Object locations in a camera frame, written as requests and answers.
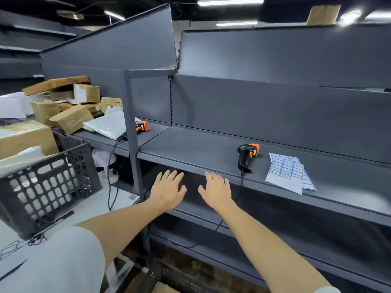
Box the person's right hand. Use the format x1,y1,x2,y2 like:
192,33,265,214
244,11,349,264
198,172,234,213

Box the person's left hand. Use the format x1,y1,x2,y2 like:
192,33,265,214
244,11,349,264
149,170,187,212

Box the person's right forearm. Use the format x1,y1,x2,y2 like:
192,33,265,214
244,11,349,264
215,201,332,293

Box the person's left forearm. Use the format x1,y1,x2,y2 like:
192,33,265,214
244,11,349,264
75,198,167,273

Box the white crumpled bag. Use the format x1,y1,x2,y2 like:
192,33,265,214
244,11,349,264
92,148,119,185

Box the blue white label sheet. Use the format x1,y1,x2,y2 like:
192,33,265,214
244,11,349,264
301,168,317,191
265,153,305,195

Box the white poly mailer bag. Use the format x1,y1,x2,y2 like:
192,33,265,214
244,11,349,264
83,110,142,141

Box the grey metal shelving unit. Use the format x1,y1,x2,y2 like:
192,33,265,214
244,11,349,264
40,3,391,293

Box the black plastic crate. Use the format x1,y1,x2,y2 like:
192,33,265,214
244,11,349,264
0,131,103,240
141,262,222,293

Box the pile of brown cardboard boxes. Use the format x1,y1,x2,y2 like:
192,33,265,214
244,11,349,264
22,75,123,135

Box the white shirt sleeve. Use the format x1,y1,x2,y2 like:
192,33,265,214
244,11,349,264
0,226,106,293

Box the large cardboard box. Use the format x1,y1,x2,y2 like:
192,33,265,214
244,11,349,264
0,120,59,161

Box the clear plastic bag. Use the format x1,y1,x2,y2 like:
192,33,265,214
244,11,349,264
0,145,46,177

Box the long ceiling light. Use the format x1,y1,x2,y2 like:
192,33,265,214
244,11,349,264
364,10,391,21
197,0,265,7
103,10,126,21
216,21,259,27

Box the white parcel bag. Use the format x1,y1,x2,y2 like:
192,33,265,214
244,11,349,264
0,92,35,119

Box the dark background shelving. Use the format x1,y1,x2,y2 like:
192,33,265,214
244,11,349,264
0,9,92,95

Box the brown cardboard sheet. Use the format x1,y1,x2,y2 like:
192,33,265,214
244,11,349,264
306,4,342,26

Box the bright ceiling light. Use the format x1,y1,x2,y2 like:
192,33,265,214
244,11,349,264
337,10,363,27

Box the black scanner cable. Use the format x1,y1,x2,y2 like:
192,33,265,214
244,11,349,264
107,135,126,212
214,170,245,233

